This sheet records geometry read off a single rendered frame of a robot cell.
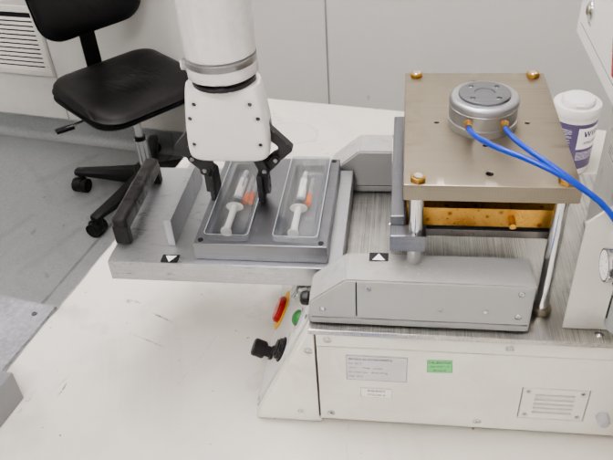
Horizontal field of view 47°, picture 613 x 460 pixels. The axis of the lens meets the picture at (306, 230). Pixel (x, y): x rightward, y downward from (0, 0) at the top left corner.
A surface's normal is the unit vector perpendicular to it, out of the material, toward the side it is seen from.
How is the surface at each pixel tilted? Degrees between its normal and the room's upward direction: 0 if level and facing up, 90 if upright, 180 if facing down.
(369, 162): 90
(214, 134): 90
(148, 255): 0
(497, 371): 90
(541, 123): 0
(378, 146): 0
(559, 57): 90
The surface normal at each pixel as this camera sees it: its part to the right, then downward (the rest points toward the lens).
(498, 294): -0.11, 0.61
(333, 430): -0.06, -0.79
